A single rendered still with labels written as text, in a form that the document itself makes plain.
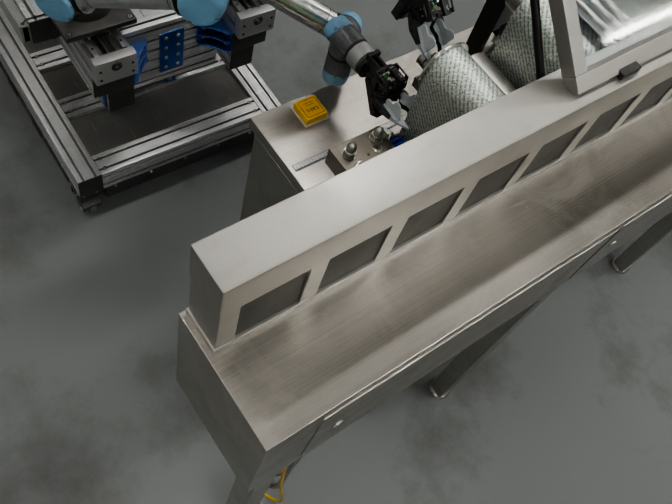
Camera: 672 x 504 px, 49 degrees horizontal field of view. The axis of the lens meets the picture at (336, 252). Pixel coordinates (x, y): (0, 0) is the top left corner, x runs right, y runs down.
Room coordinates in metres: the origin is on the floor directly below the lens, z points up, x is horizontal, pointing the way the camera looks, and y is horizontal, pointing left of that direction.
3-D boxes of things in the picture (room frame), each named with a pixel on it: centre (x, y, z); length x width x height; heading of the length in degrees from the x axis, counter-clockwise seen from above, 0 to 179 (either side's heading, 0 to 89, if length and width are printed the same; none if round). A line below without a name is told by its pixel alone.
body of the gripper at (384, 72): (1.37, 0.06, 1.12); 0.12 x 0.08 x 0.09; 55
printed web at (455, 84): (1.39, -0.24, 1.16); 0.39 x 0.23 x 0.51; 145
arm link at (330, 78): (1.48, 0.19, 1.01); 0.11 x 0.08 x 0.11; 8
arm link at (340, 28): (1.46, 0.19, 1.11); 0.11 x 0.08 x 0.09; 55
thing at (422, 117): (1.24, -0.13, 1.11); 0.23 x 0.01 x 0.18; 55
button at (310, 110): (1.36, 0.22, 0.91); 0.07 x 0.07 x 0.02; 55
